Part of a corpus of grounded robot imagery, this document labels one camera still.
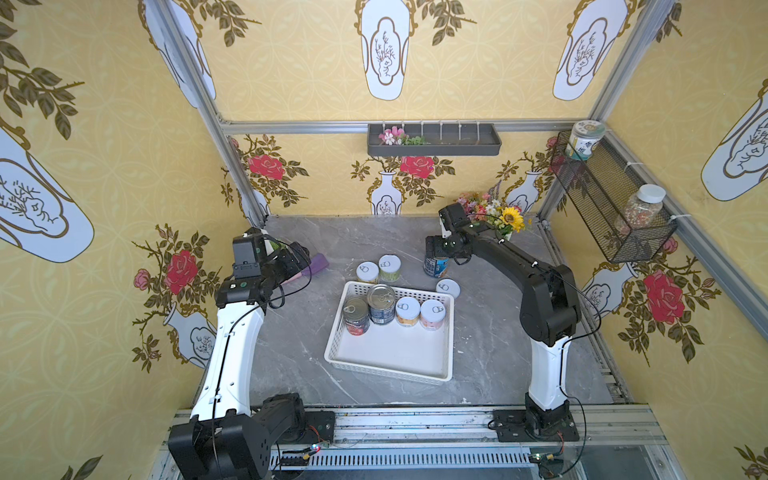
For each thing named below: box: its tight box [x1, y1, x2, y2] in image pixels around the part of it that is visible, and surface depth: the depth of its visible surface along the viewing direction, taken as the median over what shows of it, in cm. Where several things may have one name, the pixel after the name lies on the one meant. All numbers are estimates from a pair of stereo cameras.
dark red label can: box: [343, 297, 370, 336], surface depth 86 cm
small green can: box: [379, 253, 402, 283], surface depth 102 cm
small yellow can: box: [356, 261, 380, 284], surface depth 100 cm
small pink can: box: [420, 299, 446, 331], surface depth 90 cm
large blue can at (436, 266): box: [423, 256, 450, 278], surface depth 100 cm
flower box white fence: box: [457, 180, 525, 241], surface depth 101 cm
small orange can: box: [395, 296, 421, 327], surface depth 91 cm
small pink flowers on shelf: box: [378, 126, 428, 146], surface depth 89 cm
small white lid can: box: [436, 278, 461, 300], surface depth 96 cm
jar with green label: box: [566, 120, 606, 161], surface depth 87 cm
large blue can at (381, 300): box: [367, 284, 396, 325], surface depth 87 cm
